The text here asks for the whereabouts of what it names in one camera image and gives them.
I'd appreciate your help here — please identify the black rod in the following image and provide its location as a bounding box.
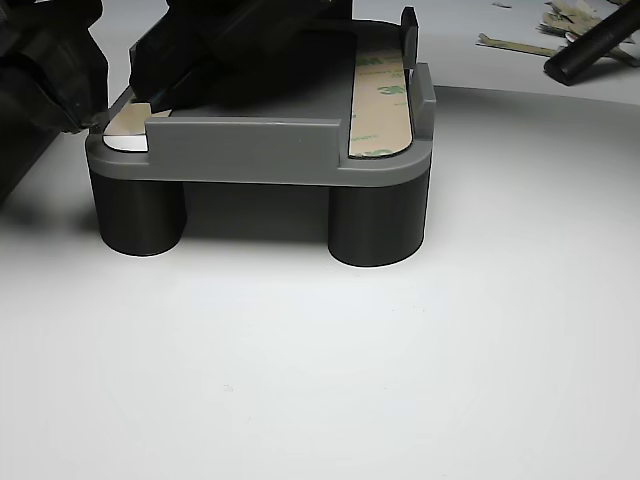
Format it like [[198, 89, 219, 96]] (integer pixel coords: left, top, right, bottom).
[[543, 0, 640, 86]]

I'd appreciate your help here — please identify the tan 3M tape liner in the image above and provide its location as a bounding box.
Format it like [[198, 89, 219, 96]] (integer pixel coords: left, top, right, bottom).
[[97, 102, 174, 137], [347, 47, 416, 159]]

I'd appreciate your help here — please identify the long tan liner strip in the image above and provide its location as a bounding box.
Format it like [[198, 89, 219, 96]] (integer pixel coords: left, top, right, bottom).
[[477, 32, 565, 59]]

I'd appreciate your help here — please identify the gripper finger with metal blade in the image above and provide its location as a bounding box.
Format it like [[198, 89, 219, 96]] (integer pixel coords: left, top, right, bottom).
[[19, 29, 110, 126]]

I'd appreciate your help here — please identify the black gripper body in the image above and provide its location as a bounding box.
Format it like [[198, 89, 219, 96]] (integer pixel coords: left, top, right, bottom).
[[167, 0, 354, 66], [0, 0, 104, 66]]

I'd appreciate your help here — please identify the tan liner scrap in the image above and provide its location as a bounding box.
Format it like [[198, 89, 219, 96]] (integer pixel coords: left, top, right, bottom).
[[537, 17, 594, 39], [607, 42, 640, 69], [544, 1, 599, 21]]

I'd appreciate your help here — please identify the black cylinder leg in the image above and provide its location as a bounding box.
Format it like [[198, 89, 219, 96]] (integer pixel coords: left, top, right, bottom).
[[327, 169, 429, 269], [88, 169, 189, 259]]

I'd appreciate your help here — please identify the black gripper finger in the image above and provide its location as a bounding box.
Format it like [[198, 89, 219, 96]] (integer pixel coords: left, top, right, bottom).
[[128, 24, 201, 101], [0, 57, 89, 201], [144, 49, 226, 112]]

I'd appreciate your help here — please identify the black upright clip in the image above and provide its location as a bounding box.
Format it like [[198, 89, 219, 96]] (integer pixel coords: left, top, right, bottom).
[[399, 4, 420, 69]]

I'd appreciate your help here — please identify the white adhesive tape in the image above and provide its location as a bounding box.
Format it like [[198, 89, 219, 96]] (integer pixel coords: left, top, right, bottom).
[[103, 130, 151, 154]]

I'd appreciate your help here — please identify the gray printed fixture plate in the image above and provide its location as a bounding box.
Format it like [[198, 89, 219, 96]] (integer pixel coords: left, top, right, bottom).
[[84, 18, 438, 187]]

